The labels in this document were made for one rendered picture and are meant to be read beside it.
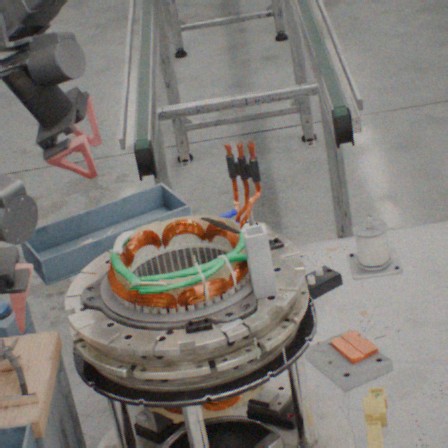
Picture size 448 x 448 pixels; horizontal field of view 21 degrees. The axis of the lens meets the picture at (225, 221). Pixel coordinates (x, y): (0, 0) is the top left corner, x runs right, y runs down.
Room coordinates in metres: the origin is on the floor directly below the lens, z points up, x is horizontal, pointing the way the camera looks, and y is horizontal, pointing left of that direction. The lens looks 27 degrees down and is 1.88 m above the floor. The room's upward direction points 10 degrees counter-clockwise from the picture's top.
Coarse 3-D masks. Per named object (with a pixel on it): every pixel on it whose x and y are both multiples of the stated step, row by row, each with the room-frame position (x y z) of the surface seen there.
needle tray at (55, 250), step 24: (144, 192) 1.75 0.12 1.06; (168, 192) 1.74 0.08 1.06; (72, 216) 1.70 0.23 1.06; (96, 216) 1.72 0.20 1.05; (120, 216) 1.73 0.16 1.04; (144, 216) 1.74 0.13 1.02; (168, 216) 1.65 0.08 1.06; (48, 240) 1.69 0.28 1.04; (72, 240) 1.70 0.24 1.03; (96, 240) 1.61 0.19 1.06; (48, 264) 1.58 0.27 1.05; (72, 264) 1.59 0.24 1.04
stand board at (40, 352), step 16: (16, 336) 1.37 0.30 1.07; (32, 336) 1.36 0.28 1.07; (48, 336) 1.36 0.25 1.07; (16, 352) 1.33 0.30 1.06; (32, 352) 1.33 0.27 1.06; (48, 352) 1.32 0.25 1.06; (32, 368) 1.29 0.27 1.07; (48, 368) 1.28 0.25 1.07; (0, 384) 1.26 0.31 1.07; (16, 384) 1.26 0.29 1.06; (32, 384) 1.25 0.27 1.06; (48, 384) 1.25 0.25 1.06; (48, 400) 1.23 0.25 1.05; (0, 416) 1.20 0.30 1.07; (16, 416) 1.19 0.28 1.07; (32, 416) 1.18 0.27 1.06
